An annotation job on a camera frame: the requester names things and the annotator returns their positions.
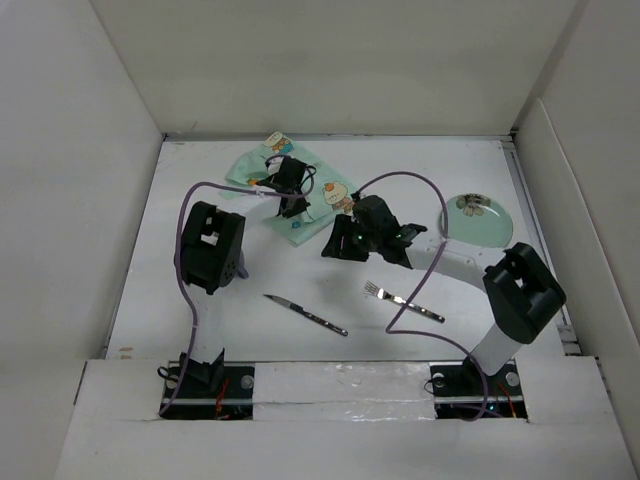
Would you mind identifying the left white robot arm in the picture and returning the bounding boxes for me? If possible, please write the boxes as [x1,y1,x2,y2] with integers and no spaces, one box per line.
[174,154,317,397]

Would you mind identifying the light green floral plate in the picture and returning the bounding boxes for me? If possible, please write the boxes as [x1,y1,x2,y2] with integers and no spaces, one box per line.
[439,193,513,248]

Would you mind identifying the purple ceramic mug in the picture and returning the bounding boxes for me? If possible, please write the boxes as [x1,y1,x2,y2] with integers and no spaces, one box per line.
[235,250,249,280]

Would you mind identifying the steel table knife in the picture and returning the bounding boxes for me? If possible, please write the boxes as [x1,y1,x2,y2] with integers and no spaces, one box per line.
[264,294,349,337]

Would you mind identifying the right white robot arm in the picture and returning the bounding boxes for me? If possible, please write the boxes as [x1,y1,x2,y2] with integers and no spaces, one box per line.
[322,195,566,394]

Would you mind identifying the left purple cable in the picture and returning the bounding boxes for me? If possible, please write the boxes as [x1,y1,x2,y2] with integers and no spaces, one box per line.
[159,154,321,416]

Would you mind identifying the steel fork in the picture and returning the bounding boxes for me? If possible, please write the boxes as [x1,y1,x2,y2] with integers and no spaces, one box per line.
[364,281,446,324]

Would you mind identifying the purple cable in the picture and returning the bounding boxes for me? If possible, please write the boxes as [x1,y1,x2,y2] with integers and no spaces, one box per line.
[352,171,501,422]
[159,154,321,416]

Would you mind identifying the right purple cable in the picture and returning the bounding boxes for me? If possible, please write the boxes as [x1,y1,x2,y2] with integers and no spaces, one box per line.
[352,171,501,422]

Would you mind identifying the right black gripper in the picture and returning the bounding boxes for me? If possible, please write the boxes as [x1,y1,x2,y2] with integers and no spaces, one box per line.
[322,212,381,261]

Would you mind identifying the green cartoon print cloth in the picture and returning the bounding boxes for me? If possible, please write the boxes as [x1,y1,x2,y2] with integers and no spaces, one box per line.
[225,132,357,246]

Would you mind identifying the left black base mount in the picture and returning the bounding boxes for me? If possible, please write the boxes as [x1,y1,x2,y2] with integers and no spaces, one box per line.
[157,354,256,421]

